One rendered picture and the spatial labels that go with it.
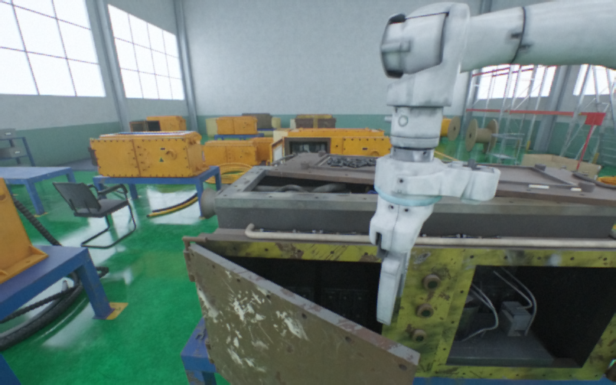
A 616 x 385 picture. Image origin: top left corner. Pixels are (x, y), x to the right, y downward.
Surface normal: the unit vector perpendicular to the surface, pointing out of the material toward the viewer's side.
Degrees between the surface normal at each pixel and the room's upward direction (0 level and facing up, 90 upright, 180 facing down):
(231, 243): 90
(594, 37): 113
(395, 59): 129
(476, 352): 0
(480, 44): 104
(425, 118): 90
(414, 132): 90
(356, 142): 90
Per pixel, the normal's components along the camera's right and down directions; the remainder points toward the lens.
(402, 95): -0.79, 0.22
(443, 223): -0.07, 0.33
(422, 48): -0.51, 0.59
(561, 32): -0.44, 0.44
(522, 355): 0.00, -0.94
